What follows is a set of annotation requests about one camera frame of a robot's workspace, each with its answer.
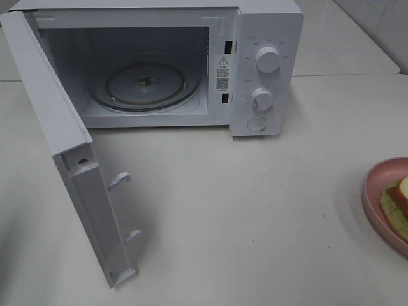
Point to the glass microwave turntable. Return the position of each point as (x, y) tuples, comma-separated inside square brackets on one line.
[(144, 86)]

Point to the white bread sandwich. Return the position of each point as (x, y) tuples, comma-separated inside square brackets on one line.
[(394, 205)]

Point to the round white door button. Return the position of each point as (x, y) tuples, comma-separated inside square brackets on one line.
[(256, 124)]

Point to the white microwave oven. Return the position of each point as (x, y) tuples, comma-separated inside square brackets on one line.
[(86, 38)]

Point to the pink round plate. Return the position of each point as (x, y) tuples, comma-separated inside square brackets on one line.
[(377, 178)]

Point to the white microwave door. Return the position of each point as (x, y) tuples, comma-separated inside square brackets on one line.
[(69, 143)]

